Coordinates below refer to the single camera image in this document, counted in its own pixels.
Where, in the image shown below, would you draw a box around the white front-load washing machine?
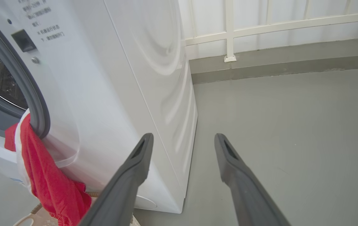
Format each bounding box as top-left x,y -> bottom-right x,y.
0,0 -> 198,214

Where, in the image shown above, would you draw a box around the cream laundry basket brown rim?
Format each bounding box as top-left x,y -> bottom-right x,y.
13,191 -> 141,226

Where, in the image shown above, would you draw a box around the white metal railing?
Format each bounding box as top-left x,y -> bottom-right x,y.
179,0 -> 358,62

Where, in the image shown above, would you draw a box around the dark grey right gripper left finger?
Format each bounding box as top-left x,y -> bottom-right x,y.
78,133 -> 154,226

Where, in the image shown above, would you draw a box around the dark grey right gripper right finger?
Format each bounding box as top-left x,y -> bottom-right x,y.
214,133 -> 292,226

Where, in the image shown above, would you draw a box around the red and white garment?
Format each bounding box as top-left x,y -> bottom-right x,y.
4,109 -> 92,226

